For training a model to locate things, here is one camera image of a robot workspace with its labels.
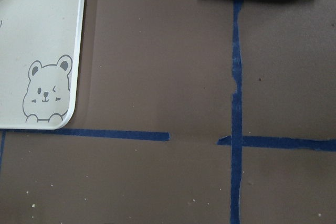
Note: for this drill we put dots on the cream bear tray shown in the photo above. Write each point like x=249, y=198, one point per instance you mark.
x=40, y=52

